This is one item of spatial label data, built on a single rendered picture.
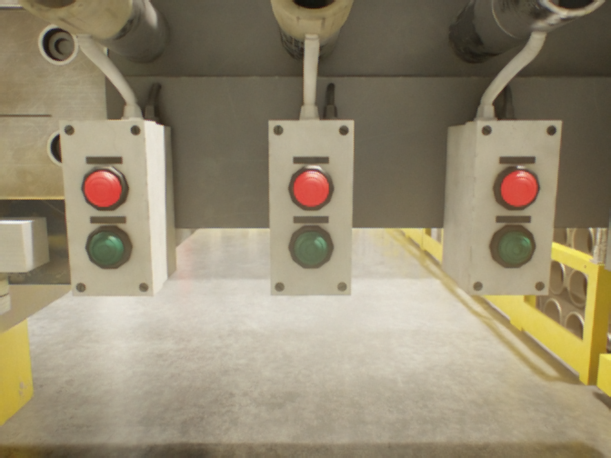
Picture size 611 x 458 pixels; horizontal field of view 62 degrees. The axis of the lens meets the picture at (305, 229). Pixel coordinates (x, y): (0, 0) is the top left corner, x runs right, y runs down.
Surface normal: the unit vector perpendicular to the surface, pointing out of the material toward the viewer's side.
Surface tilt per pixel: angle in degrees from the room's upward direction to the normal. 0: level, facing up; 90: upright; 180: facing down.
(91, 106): 90
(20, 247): 90
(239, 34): 90
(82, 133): 90
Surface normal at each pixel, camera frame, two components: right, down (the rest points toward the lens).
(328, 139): 0.01, 0.16
